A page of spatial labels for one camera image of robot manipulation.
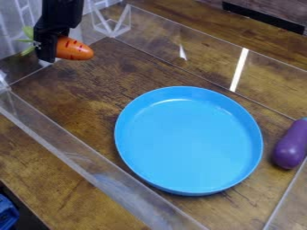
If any blue object at corner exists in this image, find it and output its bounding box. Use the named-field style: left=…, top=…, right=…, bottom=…
left=0, top=194, right=19, bottom=230

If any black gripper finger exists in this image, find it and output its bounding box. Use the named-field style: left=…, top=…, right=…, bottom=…
left=34, top=22, right=70, bottom=63

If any blue round tray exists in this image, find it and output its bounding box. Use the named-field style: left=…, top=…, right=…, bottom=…
left=114, top=86, right=265, bottom=196

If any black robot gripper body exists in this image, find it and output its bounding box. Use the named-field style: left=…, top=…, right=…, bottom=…
left=40, top=0, right=84, bottom=31

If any orange toy carrot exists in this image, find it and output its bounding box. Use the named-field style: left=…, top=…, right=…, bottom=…
left=18, top=26, right=94, bottom=60

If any purple toy eggplant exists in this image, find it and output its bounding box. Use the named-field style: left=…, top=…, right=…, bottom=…
left=273, top=117, right=307, bottom=169

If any clear acrylic enclosure wall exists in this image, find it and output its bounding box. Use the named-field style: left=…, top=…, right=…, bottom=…
left=0, top=0, right=307, bottom=230

